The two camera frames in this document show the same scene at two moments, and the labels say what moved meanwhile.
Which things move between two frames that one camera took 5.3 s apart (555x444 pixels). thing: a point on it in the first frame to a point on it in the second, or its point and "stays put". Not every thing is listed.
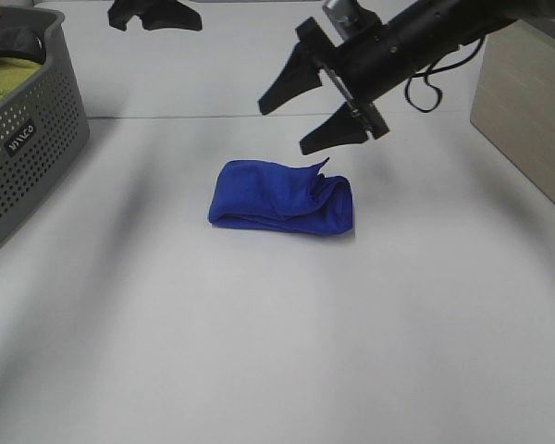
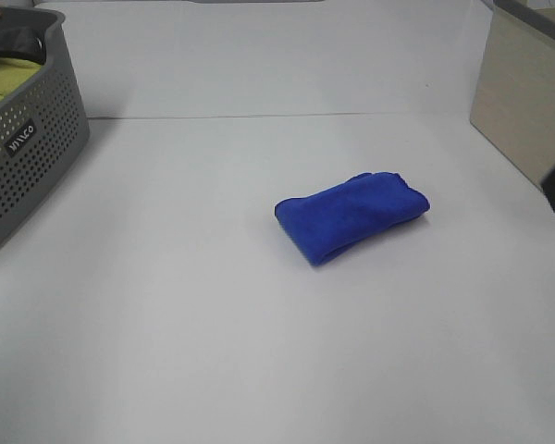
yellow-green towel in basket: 2,75 stays put
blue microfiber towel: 266,194 to 322,224
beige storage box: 524,100 stays put
